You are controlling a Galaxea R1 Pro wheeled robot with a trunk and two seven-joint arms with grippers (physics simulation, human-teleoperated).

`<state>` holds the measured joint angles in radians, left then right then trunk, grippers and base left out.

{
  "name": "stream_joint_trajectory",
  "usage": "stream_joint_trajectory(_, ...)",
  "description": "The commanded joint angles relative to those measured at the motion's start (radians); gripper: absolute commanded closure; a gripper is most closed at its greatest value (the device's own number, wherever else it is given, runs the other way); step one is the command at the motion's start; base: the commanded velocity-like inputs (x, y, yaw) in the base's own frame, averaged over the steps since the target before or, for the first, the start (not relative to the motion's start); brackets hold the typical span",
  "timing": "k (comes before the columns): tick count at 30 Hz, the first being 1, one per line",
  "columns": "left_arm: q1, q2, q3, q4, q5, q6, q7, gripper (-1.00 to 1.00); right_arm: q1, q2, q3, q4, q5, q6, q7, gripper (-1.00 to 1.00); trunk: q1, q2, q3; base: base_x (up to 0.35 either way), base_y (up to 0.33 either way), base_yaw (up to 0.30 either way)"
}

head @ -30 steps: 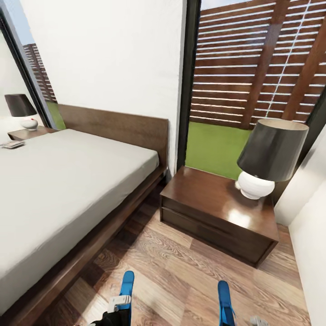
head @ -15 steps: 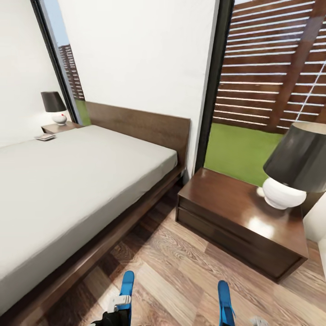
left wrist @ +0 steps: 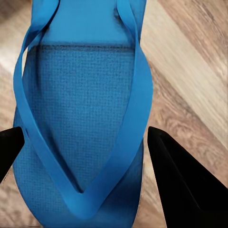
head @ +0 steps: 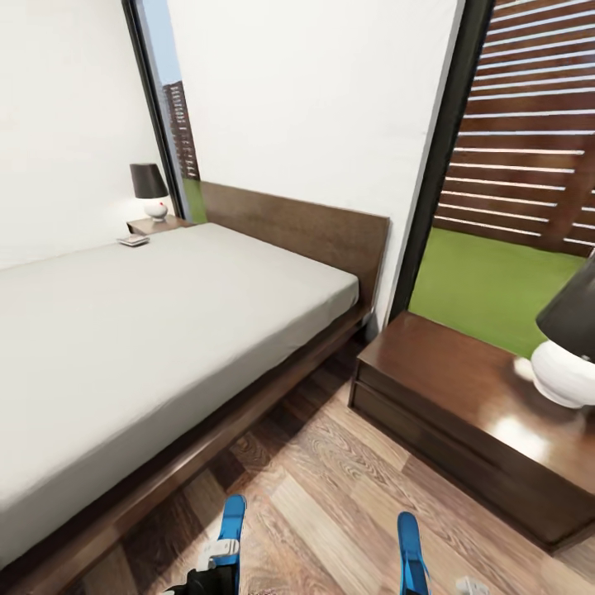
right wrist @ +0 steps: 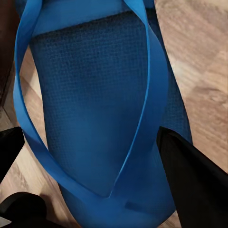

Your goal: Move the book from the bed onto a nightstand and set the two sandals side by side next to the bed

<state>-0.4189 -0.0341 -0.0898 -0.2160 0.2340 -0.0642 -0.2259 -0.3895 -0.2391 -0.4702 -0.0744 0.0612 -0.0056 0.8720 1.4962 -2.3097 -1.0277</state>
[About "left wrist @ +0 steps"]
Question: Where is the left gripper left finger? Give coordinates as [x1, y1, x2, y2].
[0, 126, 25, 183]

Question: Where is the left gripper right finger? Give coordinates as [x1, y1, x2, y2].
[147, 126, 228, 228]

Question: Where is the sandal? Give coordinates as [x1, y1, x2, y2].
[12, 0, 153, 228]

